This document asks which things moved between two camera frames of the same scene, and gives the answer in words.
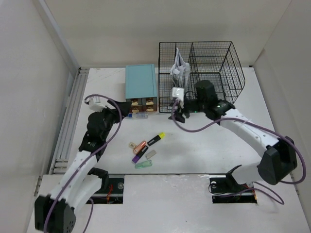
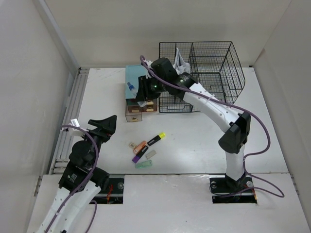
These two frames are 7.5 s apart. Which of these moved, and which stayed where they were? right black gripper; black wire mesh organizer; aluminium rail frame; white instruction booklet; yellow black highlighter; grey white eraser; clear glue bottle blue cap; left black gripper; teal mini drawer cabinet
Moved: left black gripper; clear glue bottle blue cap; right black gripper
Stayed: aluminium rail frame; grey white eraser; yellow black highlighter; black wire mesh organizer; teal mini drawer cabinet; white instruction booklet
